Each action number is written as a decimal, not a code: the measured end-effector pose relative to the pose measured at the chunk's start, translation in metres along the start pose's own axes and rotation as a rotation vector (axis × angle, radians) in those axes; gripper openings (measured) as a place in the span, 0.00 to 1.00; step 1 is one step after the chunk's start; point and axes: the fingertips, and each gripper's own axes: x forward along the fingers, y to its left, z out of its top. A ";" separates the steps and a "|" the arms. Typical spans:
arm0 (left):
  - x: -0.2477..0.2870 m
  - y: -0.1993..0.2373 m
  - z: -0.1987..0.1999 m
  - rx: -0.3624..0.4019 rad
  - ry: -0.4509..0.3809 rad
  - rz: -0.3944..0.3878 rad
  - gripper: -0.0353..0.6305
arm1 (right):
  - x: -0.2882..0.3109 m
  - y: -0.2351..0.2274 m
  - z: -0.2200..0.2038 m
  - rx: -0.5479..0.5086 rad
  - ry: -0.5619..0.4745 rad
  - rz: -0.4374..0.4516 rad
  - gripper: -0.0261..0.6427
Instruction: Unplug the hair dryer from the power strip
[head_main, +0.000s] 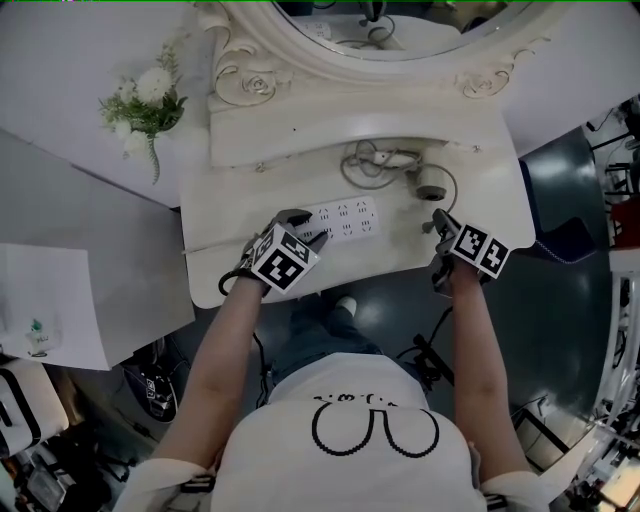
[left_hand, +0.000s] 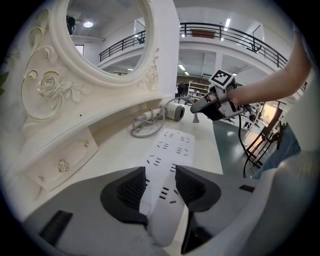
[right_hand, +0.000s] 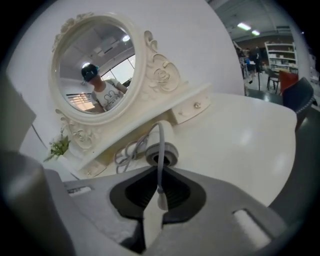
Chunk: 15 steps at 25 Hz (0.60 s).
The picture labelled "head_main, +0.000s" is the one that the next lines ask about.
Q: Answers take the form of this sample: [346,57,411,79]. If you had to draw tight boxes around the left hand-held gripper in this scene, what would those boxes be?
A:
[242,208,330,297]

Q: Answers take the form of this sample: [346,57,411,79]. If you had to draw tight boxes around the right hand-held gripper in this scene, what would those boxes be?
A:
[430,208,512,297]

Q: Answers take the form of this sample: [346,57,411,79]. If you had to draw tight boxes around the white power strip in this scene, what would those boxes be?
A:
[298,195,385,245]

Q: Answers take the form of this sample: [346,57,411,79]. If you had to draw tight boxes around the person's left forearm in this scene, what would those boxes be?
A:
[184,276,268,396]

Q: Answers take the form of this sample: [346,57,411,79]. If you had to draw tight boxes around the person's right forearm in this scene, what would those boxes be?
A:
[447,264,516,401]

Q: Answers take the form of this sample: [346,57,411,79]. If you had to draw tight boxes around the white ornate dressing table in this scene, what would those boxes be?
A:
[178,139,537,311]

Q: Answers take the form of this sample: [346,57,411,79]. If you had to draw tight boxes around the person's blue jeans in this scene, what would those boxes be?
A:
[269,298,429,401]

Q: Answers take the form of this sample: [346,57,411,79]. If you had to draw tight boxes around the white oval vanity mirror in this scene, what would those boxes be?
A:
[192,0,554,169]

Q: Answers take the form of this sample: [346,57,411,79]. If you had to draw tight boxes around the black hip-mounted device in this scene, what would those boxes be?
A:
[397,333,457,396]

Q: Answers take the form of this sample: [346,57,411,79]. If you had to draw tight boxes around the red chair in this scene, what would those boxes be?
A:
[609,199,640,247]

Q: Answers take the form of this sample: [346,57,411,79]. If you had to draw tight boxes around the white cabinet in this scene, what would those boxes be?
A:
[0,127,197,372]

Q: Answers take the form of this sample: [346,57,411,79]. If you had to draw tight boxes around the white and green flowers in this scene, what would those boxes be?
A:
[98,42,190,186]

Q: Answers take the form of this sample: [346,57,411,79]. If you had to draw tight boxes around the black oval bag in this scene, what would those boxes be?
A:
[122,344,180,426]

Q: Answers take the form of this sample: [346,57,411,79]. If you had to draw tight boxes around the person's white printed shirt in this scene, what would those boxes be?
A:
[114,351,554,512]

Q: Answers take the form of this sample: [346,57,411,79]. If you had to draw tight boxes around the white seat with black trim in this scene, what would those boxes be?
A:
[0,358,70,457]

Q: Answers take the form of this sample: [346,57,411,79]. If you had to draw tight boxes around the thin white cord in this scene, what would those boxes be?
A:
[181,239,257,255]

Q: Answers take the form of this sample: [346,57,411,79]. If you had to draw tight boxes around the grey cable with plug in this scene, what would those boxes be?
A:
[340,139,459,234]

